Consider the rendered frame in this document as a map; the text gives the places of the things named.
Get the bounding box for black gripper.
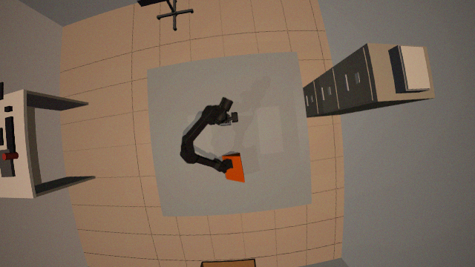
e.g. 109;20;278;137
209;112;238;125

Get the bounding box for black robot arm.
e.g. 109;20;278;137
180;97;233;173

